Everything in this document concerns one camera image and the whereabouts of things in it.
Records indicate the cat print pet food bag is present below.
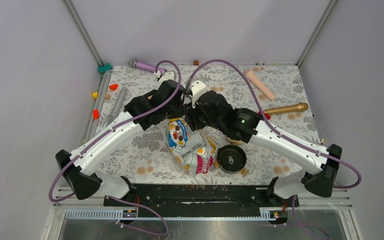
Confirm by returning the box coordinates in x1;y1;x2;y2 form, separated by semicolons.
166;118;219;178

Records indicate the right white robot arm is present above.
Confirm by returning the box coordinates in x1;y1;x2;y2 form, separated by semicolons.
184;91;342;206

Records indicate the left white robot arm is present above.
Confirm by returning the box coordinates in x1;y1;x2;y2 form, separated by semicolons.
55;79;185;206

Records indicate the cream pet bowl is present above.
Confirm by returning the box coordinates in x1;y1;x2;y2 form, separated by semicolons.
226;137;246;146

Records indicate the black pet bowl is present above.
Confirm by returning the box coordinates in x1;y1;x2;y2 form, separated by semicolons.
216;145;247;174

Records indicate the pink toy microphone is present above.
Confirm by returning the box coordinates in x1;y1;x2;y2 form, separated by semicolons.
243;69;275;101

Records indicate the grey toy microphone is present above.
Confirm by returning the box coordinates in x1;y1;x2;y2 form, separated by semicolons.
106;86;128;126

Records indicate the purple glitter toy microphone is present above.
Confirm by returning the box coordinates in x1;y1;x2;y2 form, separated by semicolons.
127;58;167;74

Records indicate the red roof-shaped block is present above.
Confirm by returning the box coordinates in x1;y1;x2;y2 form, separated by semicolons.
108;83;119;91

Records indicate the beige wooden block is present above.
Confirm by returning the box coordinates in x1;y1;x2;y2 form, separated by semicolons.
104;93;111;100

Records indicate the small wooden block near bowl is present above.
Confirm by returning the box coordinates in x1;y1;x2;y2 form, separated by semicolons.
239;168;249;177

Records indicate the floral patterned table mat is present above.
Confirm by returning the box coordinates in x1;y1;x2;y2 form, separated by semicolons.
94;64;320;185

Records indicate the teal toy block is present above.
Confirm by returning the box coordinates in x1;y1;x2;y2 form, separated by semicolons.
97;63;112;74

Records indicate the gold toy microphone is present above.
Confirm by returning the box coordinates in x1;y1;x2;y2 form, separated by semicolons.
263;102;309;116

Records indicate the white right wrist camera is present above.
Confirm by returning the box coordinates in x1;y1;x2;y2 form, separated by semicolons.
186;80;208;108

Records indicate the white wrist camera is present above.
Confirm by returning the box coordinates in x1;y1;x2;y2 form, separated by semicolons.
186;80;208;108
155;70;177;83

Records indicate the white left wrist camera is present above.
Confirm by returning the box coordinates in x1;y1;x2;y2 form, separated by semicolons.
155;70;177;83

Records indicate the red block at left rail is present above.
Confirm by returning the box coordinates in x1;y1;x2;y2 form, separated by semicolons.
92;109;100;120

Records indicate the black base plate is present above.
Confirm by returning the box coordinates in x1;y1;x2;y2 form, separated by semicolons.
122;184;299;218

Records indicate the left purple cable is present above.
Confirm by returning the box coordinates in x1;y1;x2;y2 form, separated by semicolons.
48;59;182;203

